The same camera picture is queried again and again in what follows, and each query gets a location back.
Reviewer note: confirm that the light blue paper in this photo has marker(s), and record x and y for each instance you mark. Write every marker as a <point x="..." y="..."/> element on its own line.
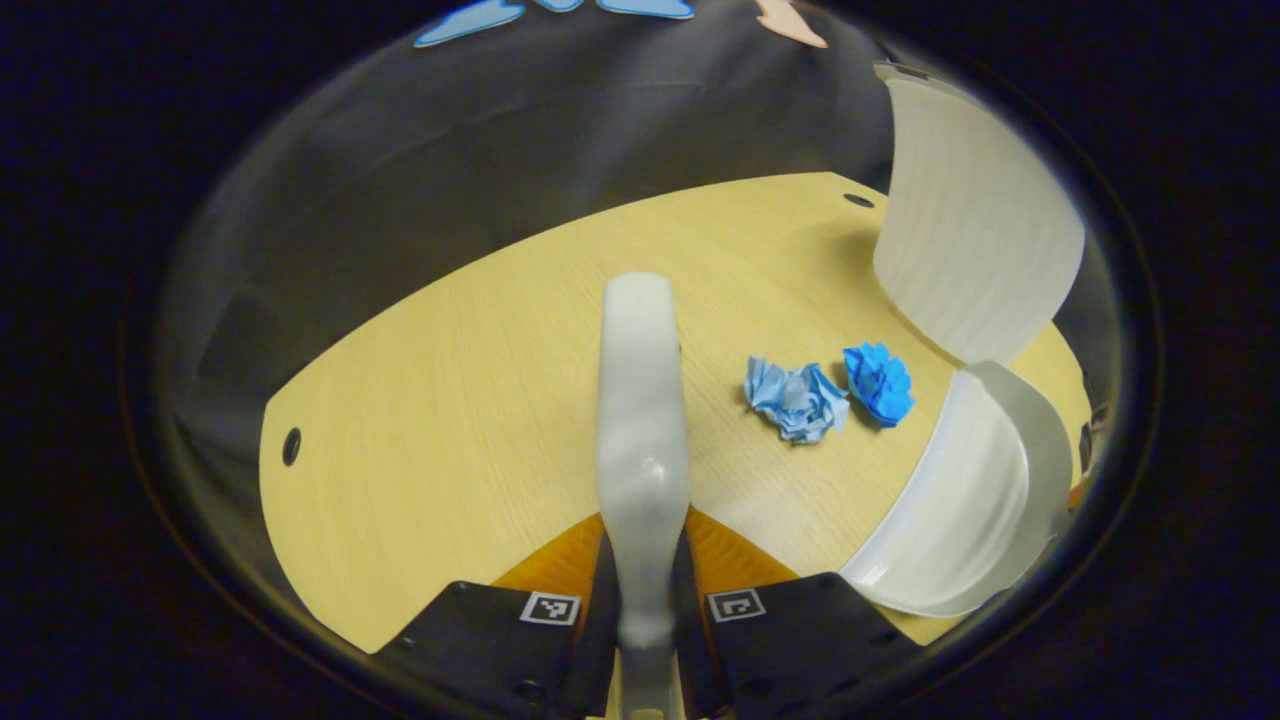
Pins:
<point x="795" y="400"/>

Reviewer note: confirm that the dark blue paper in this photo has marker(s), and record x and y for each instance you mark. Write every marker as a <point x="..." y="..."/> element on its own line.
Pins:
<point x="880" y="385"/>

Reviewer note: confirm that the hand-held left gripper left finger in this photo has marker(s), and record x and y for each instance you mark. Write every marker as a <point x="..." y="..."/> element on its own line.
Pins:
<point x="598" y="650"/>

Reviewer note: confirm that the white ribbed garbage bin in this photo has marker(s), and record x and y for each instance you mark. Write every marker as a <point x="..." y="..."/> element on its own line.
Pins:
<point x="970" y="250"/>

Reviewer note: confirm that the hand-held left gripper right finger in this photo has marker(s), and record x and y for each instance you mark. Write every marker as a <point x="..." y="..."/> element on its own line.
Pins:
<point x="695" y="650"/>

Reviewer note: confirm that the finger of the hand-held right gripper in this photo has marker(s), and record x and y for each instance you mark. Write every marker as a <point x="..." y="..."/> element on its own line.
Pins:
<point x="1086" y="445"/>

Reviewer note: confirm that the white dustpan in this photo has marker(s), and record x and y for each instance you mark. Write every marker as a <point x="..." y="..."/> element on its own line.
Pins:
<point x="960" y="510"/>

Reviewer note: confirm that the black backdrop cloth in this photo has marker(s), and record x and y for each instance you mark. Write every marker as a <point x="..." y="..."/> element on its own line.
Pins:
<point x="500" y="150"/>

